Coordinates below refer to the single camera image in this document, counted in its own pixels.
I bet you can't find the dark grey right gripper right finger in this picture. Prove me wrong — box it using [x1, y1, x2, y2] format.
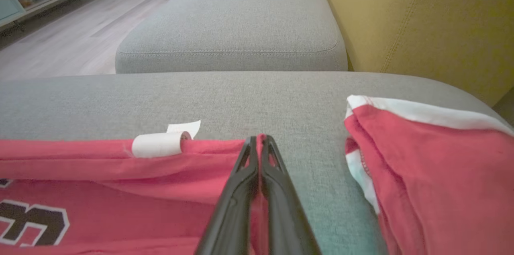
[261, 135, 322, 255]

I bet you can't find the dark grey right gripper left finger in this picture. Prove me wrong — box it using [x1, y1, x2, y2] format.
[195, 136, 259, 255]

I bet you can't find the red and white sports garment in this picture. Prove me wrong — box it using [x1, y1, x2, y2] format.
[0, 94, 514, 255]

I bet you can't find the yellow sofa back cushion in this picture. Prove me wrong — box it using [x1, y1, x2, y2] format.
[313, 0, 514, 108]

